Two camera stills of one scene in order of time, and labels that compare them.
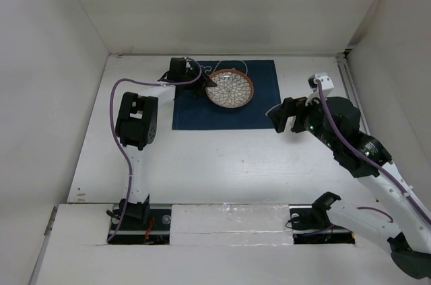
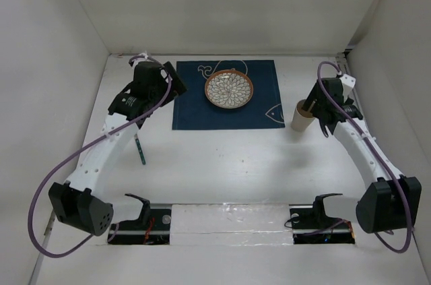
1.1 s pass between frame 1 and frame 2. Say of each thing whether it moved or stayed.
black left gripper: moved
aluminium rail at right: stayed
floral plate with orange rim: stayed
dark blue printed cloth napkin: stayed
